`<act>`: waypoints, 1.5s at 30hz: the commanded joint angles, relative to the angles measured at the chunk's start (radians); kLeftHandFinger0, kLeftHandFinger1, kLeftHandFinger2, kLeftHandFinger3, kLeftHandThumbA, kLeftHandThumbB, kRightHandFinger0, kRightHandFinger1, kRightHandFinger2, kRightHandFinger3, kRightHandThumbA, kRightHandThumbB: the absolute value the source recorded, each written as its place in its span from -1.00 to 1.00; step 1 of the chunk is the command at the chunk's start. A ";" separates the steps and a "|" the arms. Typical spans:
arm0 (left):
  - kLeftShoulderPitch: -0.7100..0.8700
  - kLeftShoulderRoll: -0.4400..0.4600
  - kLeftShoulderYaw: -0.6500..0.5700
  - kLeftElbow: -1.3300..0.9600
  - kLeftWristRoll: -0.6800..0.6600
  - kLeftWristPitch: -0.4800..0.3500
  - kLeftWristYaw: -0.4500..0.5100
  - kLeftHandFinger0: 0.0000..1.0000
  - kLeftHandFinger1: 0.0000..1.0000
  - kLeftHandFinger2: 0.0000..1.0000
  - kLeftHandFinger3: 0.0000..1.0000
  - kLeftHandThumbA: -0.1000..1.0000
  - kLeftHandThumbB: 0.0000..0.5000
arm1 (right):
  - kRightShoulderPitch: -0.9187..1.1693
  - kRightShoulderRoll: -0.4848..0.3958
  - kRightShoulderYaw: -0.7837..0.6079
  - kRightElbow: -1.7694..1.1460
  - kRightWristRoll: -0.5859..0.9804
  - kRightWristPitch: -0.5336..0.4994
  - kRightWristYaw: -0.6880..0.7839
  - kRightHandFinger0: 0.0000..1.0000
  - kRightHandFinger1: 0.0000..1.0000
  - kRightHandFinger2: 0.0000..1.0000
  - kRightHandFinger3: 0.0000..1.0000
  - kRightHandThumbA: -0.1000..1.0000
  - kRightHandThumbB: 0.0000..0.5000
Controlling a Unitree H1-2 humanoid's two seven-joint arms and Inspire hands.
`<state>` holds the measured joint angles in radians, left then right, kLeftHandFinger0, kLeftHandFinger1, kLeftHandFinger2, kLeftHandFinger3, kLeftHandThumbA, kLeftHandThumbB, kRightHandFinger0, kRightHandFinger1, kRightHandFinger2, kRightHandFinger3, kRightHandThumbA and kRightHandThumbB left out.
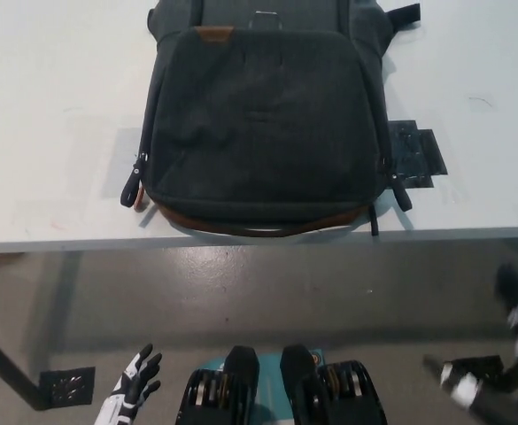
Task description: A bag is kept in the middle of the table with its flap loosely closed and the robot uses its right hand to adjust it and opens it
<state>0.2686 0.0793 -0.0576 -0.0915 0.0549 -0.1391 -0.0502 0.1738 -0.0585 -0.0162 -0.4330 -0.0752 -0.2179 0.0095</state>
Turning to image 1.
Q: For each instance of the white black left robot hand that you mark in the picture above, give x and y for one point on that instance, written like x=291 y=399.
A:
x=130 y=389

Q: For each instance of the dark grey flap backpack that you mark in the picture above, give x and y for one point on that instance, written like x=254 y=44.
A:
x=258 y=133

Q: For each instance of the black patterned floor patch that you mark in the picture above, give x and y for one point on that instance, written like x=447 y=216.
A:
x=67 y=386

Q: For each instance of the black table leg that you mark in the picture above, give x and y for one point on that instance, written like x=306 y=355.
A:
x=15 y=372

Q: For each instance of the black tape patch on table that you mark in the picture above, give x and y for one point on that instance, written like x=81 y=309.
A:
x=418 y=155

